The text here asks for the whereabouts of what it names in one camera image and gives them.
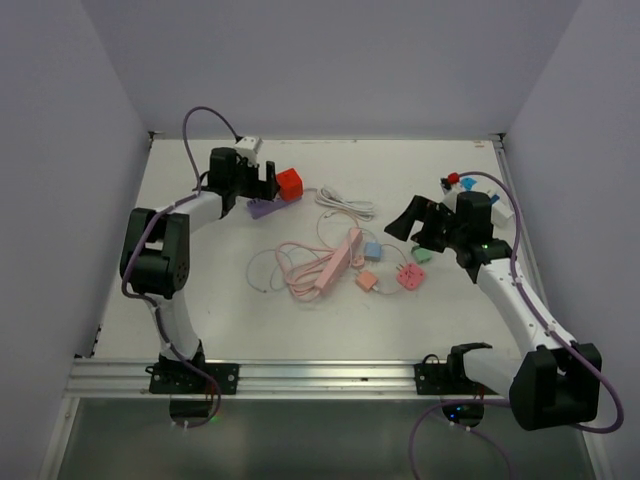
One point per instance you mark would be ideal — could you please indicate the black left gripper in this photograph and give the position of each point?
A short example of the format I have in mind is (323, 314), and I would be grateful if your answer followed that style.
(260, 189)

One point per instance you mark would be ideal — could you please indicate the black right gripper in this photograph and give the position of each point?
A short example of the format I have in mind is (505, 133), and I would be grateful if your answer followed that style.
(420, 209)

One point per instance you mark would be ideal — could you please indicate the red cube socket adapter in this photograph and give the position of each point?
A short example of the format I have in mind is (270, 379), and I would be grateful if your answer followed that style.
(290, 184)

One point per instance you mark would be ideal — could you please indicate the purple power strip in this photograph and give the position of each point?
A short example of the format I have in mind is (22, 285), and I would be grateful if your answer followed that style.
(259, 208)

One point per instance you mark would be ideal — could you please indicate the green plug adapter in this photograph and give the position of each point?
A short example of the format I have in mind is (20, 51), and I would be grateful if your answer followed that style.
(421, 255)

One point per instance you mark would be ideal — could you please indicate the blue charger plug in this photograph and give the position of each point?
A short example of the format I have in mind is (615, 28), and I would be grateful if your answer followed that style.
(372, 251)

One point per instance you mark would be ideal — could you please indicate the pink power strip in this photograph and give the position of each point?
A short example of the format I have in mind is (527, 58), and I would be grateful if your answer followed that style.
(339, 261)

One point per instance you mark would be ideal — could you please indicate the pink socket adapter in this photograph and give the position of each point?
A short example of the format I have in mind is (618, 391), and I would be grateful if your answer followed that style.
(410, 276)

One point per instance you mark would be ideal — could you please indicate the orange charger plug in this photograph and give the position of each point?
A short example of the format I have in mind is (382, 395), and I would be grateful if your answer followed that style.
(367, 281)

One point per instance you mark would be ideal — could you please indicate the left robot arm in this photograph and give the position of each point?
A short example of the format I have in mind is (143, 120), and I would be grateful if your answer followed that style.
(155, 259)

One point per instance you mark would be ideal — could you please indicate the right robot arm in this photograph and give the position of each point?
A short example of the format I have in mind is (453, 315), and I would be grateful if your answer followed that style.
(554, 381)

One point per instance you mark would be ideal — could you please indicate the blue cube socket adapter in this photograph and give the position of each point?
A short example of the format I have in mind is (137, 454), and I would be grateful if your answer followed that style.
(471, 184)

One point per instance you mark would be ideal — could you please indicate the white rectangular charger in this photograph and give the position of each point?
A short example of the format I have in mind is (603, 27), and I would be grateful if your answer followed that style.
(501, 214)

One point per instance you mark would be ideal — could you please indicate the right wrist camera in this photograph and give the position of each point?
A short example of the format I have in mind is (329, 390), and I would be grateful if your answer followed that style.
(452, 188)

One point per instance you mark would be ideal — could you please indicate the aluminium side rail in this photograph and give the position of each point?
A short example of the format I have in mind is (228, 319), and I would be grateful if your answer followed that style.
(526, 255)

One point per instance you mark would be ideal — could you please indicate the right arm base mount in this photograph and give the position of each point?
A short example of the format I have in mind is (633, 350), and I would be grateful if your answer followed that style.
(450, 385)

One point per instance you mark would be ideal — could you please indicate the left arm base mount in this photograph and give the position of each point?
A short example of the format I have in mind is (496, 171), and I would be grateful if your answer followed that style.
(196, 387)

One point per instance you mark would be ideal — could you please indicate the aluminium front rail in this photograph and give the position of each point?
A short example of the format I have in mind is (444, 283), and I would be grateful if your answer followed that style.
(255, 379)

